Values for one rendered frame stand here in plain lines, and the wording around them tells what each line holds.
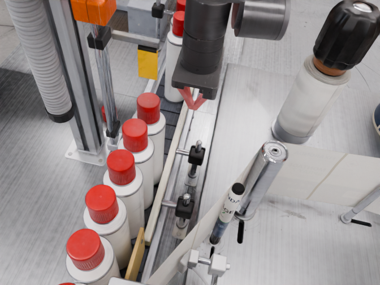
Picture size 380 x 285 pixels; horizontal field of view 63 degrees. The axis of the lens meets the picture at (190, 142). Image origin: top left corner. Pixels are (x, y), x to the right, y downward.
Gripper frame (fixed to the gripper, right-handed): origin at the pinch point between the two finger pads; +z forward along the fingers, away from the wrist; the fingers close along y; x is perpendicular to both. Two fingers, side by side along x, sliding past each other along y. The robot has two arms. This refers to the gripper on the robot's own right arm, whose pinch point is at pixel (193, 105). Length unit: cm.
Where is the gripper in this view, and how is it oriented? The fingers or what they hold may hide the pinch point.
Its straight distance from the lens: 53.4
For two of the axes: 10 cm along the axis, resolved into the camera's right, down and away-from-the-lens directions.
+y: 1.8, -7.7, 6.1
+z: -1.0, 6.1, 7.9
